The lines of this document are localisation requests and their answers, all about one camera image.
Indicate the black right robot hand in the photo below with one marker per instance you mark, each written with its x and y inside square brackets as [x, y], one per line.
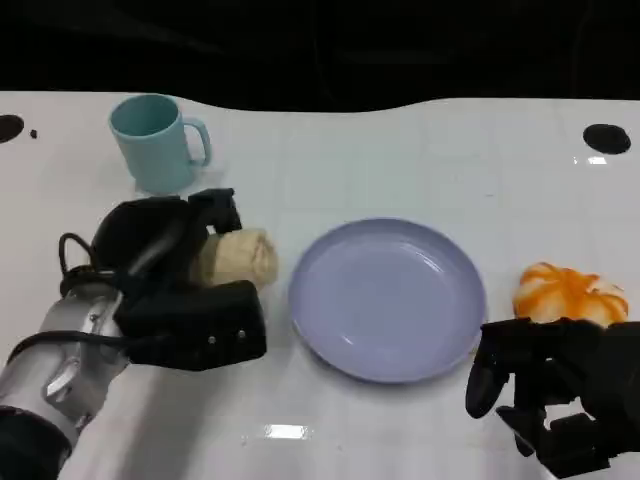
[620, 380]

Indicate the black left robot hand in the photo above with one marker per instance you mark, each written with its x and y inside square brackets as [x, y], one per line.
[130, 230]

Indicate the beige towel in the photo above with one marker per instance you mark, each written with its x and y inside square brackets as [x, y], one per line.
[240, 260]

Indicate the pale green mug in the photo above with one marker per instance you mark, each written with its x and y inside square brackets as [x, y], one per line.
[150, 150]

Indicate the orange and white toy bread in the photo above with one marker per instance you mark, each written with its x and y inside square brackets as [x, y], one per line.
[565, 295]

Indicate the black round table grommet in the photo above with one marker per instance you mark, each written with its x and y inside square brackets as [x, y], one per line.
[9, 128]
[606, 138]

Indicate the lilac plate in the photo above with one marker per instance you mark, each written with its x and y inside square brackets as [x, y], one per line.
[385, 300]

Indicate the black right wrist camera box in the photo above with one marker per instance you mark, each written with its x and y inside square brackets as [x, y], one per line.
[575, 445]

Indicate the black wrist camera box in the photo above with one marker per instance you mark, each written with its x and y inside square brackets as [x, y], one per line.
[200, 325]
[575, 445]

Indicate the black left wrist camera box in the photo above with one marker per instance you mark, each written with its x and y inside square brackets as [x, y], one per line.
[200, 325]

